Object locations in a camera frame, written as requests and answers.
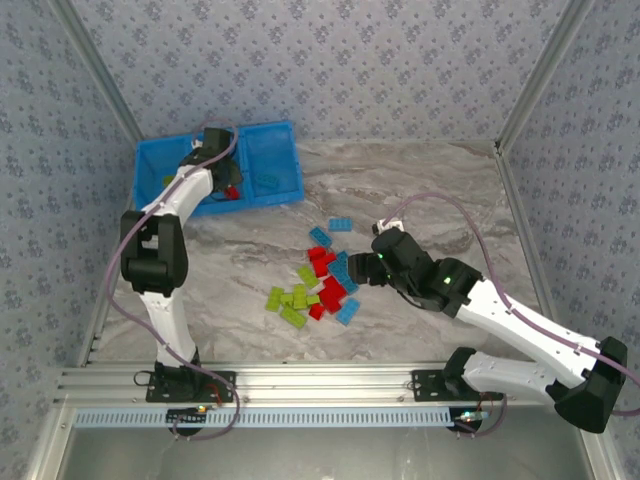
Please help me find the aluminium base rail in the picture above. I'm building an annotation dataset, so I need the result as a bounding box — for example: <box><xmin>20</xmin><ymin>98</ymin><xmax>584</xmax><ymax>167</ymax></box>
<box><xmin>54</xmin><ymin>363</ymin><xmax>556</xmax><ymax>405</ymax></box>

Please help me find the aluminium table side rail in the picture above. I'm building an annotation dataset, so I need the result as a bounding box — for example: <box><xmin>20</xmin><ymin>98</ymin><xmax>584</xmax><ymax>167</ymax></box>
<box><xmin>494</xmin><ymin>144</ymin><xmax>564</xmax><ymax>331</ymax></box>
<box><xmin>77</xmin><ymin>142</ymin><xmax>146</xmax><ymax>369</ymax></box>

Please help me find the slotted cable duct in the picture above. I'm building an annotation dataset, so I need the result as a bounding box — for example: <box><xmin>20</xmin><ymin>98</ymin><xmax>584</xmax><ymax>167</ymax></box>
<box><xmin>73</xmin><ymin>406</ymin><xmax>464</xmax><ymax>430</ymax></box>

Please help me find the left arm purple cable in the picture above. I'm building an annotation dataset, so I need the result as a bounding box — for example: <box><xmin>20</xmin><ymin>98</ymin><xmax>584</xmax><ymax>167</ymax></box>
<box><xmin>106</xmin><ymin>117</ymin><xmax>242</xmax><ymax>442</ymax></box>

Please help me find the aluminium frame post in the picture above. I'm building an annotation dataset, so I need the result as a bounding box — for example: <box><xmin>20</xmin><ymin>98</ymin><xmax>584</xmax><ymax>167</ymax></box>
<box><xmin>493</xmin><ymin>0</ymin><xmax>600</xmax><ymax>151</ymax></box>
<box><xmin>49</xmin><ymin>0</ymin><xmax>147</xmax><ymax>146</ymax></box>

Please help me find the grey metal panel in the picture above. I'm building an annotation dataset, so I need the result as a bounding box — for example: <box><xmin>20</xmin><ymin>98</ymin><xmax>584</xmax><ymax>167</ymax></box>
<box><xmin>24</xmin><ymin>424</ymin><xmax>621</xmax><ymax>480</ymax></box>

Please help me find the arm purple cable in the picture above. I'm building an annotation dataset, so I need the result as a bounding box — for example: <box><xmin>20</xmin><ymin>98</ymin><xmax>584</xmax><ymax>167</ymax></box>
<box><xmin>106</xmin><ymin>117</ymin><xmax>242</xmax><ymax>442</ymax></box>
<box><xmin>382</xmin><ymin>191</ymin><xmax>640</xmax><ymax>439</ymax></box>

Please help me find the blue three-compartment plastic bin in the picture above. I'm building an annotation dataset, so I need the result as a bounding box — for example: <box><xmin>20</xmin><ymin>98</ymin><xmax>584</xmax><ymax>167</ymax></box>
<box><xmin>133</xmin><ymin>121</ymin><xmax>305</xmax><ymax>218</ymax></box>

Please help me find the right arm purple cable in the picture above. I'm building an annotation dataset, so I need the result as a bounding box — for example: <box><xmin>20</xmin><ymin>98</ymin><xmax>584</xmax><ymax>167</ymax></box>
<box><xmin>382</xmin><ymin>191</ymin><xmax>640</xmax><ymax>439</ymax></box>

